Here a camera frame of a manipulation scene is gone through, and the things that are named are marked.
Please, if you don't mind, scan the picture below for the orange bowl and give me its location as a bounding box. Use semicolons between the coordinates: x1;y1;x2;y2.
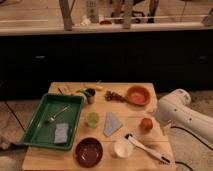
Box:
126;86;151;106

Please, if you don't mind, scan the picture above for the yellow banana toy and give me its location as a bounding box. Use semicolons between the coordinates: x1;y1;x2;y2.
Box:
84;80;104;92

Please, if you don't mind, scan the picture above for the grey folded cloth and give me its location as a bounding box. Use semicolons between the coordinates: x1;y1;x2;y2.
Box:
103;112;123;137

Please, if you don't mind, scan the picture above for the wooden table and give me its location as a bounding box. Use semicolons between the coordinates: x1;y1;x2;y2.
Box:
22;83;176;171

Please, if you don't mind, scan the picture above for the grey sponge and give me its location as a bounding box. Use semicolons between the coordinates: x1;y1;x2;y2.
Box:
54;123;69;144

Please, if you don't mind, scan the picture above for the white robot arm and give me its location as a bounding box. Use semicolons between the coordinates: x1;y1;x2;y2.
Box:
154;89;213;143

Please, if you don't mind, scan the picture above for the red apple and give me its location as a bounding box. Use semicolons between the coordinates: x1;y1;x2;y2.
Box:
140;118;153;131

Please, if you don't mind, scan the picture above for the dark metal cup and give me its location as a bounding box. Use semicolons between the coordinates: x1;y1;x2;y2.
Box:
85;88;96;104

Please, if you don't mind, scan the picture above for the white plastic cup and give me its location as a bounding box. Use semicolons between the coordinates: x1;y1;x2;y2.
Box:
113;138;133;158

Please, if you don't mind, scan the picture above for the dark red bowl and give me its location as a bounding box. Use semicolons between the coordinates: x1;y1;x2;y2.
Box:
75;137;103;168

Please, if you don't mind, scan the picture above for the black floor cable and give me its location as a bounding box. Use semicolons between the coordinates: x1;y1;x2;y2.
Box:
169;125;213;171

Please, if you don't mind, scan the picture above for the green plastic cup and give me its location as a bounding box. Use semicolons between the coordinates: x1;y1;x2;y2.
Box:
86;112;100;128

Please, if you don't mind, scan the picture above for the green plastic tray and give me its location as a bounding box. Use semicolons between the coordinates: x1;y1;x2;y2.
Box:
21;93;84;150

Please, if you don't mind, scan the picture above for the metal spoon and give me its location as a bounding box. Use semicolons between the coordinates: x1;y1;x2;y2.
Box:
45;105;70;123

